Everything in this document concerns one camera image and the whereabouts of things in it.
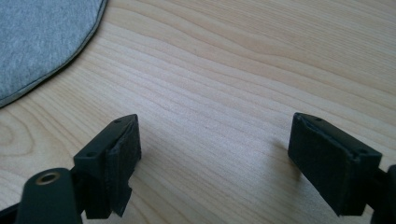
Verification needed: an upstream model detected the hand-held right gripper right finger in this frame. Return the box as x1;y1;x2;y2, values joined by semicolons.
287;112;383;217

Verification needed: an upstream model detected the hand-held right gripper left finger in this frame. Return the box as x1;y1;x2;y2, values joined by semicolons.
73;113;142;220

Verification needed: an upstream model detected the grey cloth garment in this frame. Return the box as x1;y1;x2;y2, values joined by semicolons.
0;0;108;109

